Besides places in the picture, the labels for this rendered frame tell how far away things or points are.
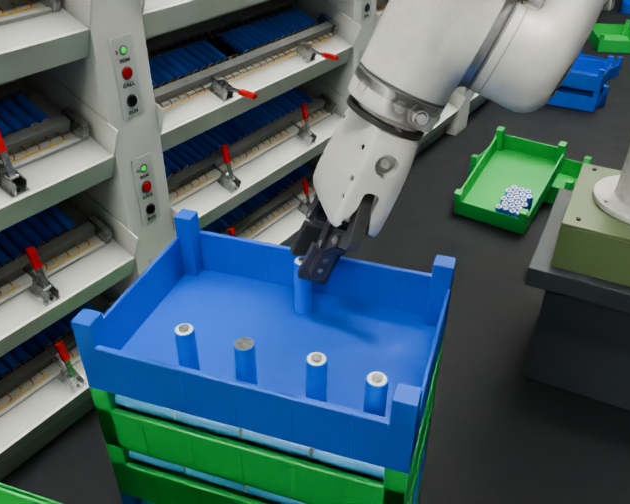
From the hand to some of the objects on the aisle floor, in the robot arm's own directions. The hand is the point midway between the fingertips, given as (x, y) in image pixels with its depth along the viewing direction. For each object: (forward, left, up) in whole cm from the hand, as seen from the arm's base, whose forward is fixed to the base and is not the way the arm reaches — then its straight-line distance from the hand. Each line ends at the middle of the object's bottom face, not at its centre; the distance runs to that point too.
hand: (314, 251), depth 63 cm
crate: (+20, -119, -48) cm, 130 cm away
